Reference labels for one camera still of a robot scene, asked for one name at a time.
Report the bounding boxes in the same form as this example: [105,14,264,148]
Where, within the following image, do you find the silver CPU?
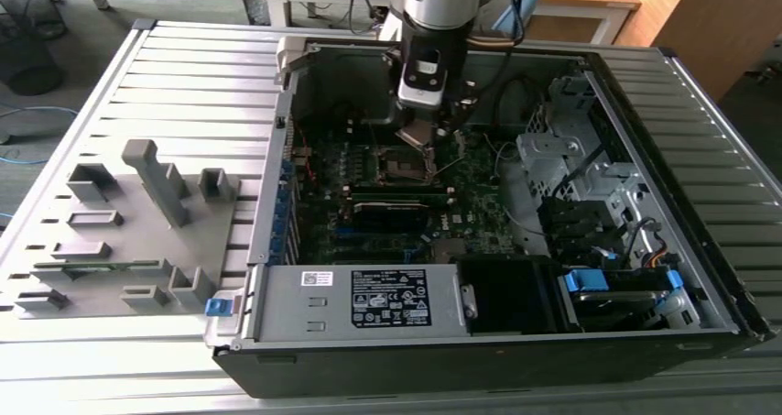
[393,119,439,154]

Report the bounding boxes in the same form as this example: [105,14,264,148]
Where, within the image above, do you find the CPU socket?
[372,145,439,185]

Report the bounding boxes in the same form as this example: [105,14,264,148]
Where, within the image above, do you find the pale blue teach pendant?
[492,0,548,34]

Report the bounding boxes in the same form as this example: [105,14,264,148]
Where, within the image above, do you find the metal drive cage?
[515,75,617,205]

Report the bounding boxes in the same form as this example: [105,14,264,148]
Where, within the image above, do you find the green motherboard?
[282,116,551,268]

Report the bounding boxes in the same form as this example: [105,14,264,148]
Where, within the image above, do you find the black graphics card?
[350,199,432,235]

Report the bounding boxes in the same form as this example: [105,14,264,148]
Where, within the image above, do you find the black plastic drive bay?
[536,197,617,260]

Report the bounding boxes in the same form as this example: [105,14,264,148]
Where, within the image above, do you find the brown chipset heatsink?
[429,238,469,263]

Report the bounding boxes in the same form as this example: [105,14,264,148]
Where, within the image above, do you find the wooden cabinet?
[613,0,782,103]

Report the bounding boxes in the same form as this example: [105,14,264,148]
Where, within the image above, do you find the hard disk in blue carrier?
[557,268,685,332]

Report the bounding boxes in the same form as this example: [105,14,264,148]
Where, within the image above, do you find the grey power supply unit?
[240,263,477,343]

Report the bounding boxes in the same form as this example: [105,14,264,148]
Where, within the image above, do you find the grey parts rack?
[10,138,257,320]

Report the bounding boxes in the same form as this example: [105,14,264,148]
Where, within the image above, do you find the black PC case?
[202,34,775,400]

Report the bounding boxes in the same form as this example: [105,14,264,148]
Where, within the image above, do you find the black waste bin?
[0,0,68,96]

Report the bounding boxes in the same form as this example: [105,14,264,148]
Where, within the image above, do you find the blue cable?
[0,105,80,167]

